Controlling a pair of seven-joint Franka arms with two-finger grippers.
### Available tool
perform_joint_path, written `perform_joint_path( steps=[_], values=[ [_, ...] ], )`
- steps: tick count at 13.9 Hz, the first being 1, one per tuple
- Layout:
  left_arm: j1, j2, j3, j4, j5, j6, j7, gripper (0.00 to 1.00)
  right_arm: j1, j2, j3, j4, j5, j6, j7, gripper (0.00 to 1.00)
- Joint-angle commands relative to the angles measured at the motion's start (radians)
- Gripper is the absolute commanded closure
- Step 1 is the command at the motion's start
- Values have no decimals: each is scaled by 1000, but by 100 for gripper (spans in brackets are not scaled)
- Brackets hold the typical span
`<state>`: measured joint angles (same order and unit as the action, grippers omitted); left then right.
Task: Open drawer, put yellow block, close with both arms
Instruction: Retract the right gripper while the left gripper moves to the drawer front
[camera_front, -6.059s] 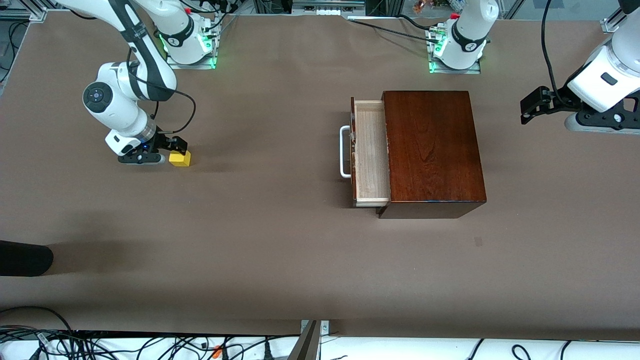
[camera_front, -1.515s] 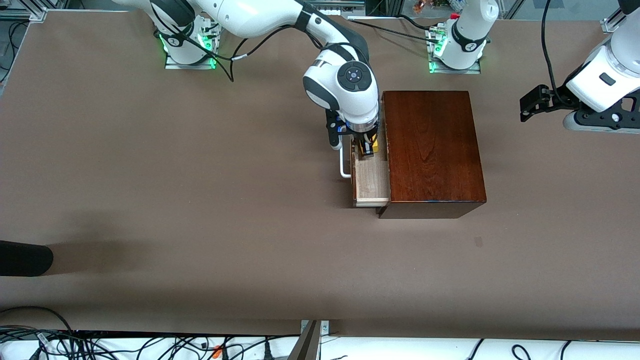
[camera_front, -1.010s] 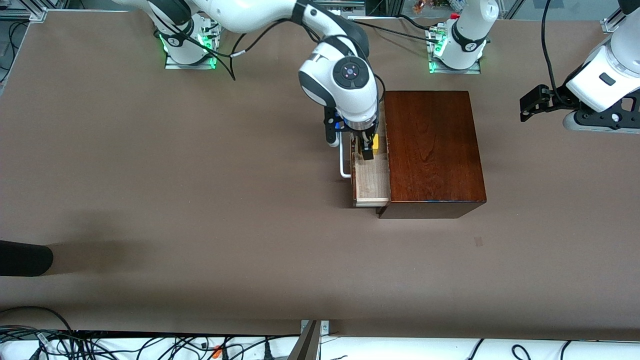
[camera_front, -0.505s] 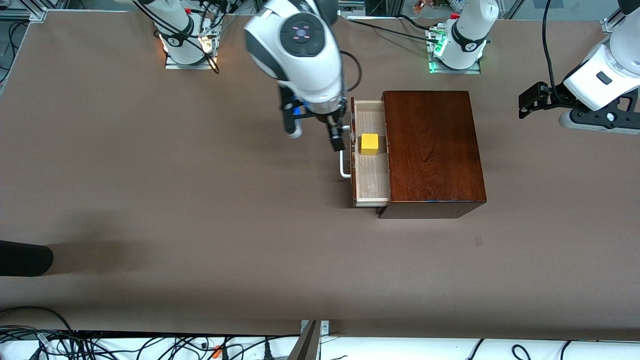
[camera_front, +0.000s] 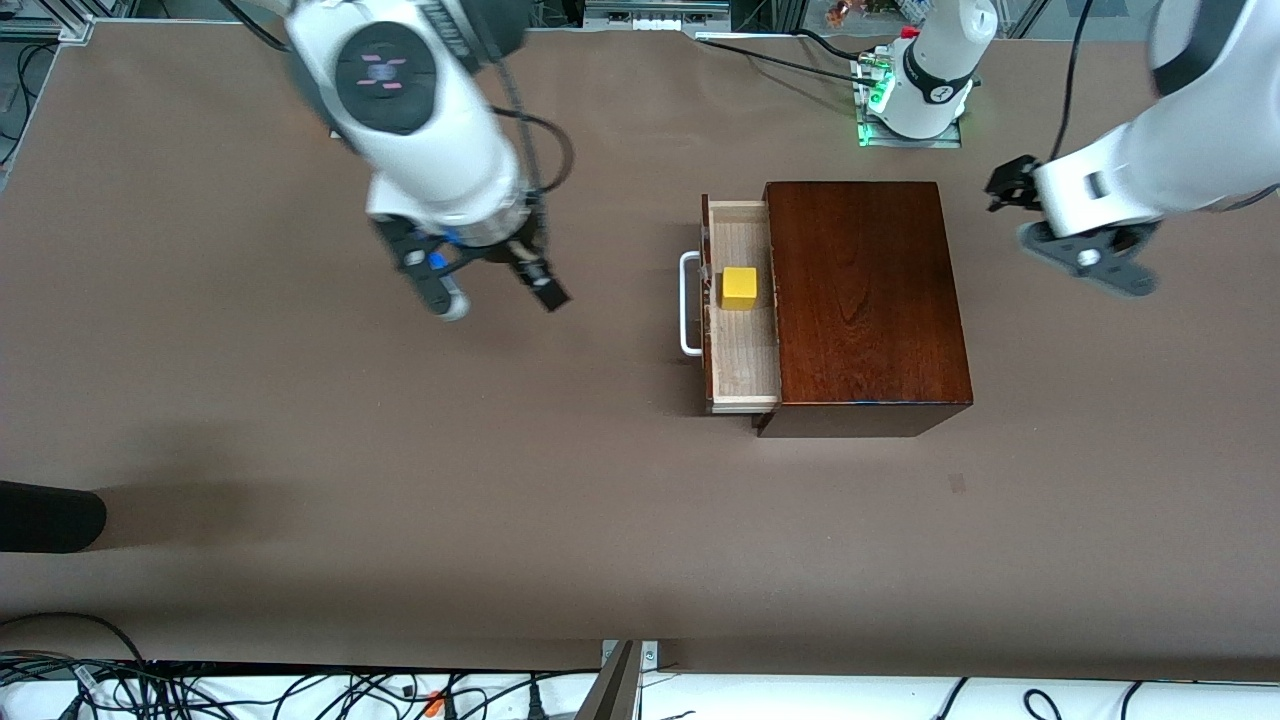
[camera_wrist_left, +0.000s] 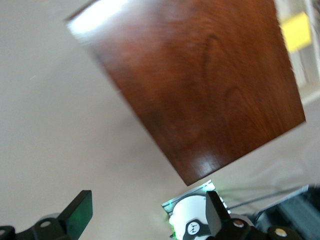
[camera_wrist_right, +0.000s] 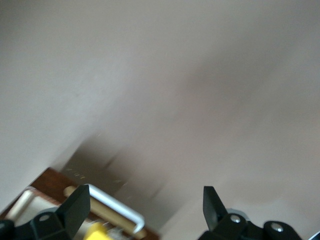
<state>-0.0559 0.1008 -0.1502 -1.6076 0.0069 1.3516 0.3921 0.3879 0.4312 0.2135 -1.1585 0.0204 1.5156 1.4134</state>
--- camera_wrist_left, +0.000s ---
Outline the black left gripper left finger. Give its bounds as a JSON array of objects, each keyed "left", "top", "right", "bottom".
[{"left": 0, "top": 189, "right": 94, "bottom": 240}]

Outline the black cable to left base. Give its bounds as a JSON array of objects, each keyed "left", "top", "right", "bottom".
[{"left": 224, "top": 185, "right": 311, "bottom": 210}]

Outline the dark brown wooden cabinet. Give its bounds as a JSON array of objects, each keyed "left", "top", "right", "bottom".
[{"left": 64, "top": 0, "right": 307, "bottom": 187}]

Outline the yellow wooden block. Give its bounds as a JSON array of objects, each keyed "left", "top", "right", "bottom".
[{"left": 279, "top": 11, "right": 314, "bottom": 54}]

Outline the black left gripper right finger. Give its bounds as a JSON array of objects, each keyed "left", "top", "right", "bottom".
[{"left": 204, "top": 190, "right": 305, "bottom": 240}]

